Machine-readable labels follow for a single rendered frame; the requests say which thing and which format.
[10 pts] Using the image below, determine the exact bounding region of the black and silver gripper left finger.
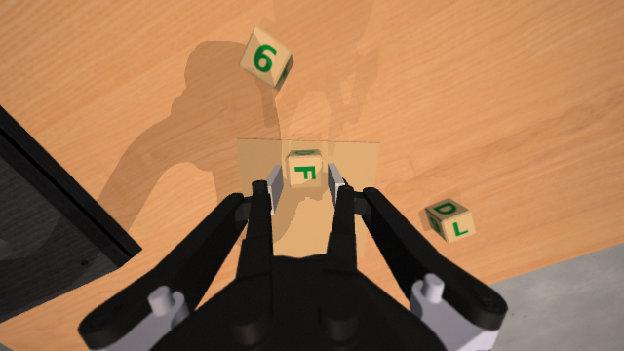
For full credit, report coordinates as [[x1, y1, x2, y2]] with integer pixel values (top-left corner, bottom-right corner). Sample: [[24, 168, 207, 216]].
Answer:
[[77, 165, 284, 351]]

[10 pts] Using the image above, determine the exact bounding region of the tan flat mat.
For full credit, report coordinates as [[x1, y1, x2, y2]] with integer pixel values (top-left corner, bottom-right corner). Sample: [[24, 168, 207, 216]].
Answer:
[[236, 138, 380, 256]]

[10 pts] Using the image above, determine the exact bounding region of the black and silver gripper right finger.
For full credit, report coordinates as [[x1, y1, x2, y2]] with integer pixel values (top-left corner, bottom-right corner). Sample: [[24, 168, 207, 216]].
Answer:
[[317, 163, 508, 351]]

